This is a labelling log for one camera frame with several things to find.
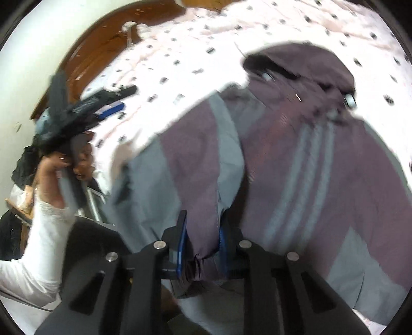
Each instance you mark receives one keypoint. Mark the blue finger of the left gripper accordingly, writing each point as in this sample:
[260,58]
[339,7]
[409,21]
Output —
[110,109]
[102,98]

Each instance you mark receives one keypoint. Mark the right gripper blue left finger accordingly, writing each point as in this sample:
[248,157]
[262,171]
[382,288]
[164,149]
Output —
[120,294]

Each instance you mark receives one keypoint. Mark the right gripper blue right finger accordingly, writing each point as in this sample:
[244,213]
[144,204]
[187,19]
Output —
[282,295]

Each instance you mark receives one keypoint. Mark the purple grey hooded jacket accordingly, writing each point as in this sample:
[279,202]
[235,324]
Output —
[289,164]

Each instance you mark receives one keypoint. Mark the white sleeved left forearm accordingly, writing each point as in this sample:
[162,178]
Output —
[36,277]

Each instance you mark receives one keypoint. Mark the black trousered knee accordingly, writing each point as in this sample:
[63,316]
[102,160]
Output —
[88,238]

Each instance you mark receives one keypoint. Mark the dark wooden headboard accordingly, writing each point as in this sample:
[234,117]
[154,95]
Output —
[105,40]

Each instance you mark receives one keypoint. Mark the pink cat print duvet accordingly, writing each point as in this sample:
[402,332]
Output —
[180,63]

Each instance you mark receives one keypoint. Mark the orange wooden wardrobe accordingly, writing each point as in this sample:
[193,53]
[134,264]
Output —
[212,5]

